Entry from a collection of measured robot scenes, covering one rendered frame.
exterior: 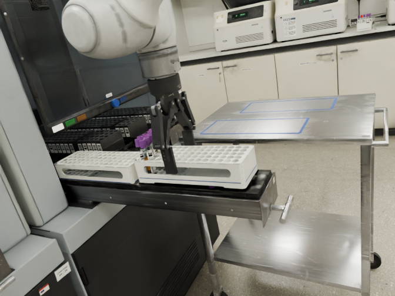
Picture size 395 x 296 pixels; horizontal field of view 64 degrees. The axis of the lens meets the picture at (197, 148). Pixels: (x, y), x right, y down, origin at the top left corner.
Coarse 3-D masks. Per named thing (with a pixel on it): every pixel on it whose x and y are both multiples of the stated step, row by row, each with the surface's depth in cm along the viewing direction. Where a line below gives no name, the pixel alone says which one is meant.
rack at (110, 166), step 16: (64, 160) 99; (80, 160) 95; (96, 160) 93; (112, 160) 90; (128, 160) 87; (64, 176) 96; (80, 176) 93; (96, 176) 96; (112, 176) 94; (128, 176) 84
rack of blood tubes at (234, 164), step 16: (144, 160) 80; (160, 160) 78; (176, 160) 77; (192, 160) 75; (208, 160) 72; (224, 160) 70; (240, 160) 68; (144, 176) 81; (160, 176) 79; (176, 176) 76; (192, 176) 74; (208, 176) 77; (224, 176) 76; (240, 176) 68
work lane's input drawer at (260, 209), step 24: (72, 192) 95; (96, 192) 90; (120, 192) 85; (144, 192) 81; (168, 192) 79; (192, 192) 75; (216, 192) 72; (240, 192) 69; (264, 192) 69; (240, 216) 70; (264, 216) 69
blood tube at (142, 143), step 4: (140, 140) 78; (144, 140) 78; (140, 144) 78; (144, 144) 78; (144, 148) 78; (144, 152) 79; (144, 156) 79; (148, 156) 80; (148, 168) 80; (148, 172) 81; (152, 172) 81
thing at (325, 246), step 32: (320, 96) 126; (352, 96) 118; (224, 128) 112; (256, 128) 105; (288, 128) 100; (320, 128) 95; (352, 128) 90; (384, 128) 95; (256, 224) 145; (288, 224) 141; (320, 224) 137; (352, 224) 133; (224, 256) 130; (256, 256) 126; (288, 256) 123; (320, 256) 120; (352, 256) 117; (352, 288) 105
